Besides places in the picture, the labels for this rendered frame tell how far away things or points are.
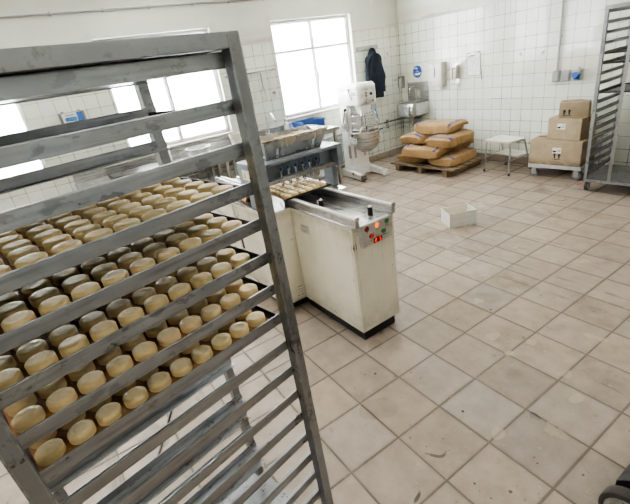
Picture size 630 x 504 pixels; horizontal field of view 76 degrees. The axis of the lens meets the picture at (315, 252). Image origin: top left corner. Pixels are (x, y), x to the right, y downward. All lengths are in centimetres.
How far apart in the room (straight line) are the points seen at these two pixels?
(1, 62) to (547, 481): 221
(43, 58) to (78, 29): 495
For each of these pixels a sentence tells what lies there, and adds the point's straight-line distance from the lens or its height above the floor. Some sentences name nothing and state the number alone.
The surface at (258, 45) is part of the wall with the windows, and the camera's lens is 632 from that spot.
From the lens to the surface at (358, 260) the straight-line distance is 249.
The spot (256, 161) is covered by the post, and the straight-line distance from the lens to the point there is 92.
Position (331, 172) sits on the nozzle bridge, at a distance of 325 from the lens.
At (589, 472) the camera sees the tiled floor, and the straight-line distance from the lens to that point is 229.
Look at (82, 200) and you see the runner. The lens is 80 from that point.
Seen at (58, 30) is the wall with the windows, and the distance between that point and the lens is 568.
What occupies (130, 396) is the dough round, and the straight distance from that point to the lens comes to 101.
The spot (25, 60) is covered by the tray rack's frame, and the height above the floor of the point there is 180.
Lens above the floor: 174
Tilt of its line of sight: 25 degrees down
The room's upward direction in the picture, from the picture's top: 9 degrees counter-clockwise
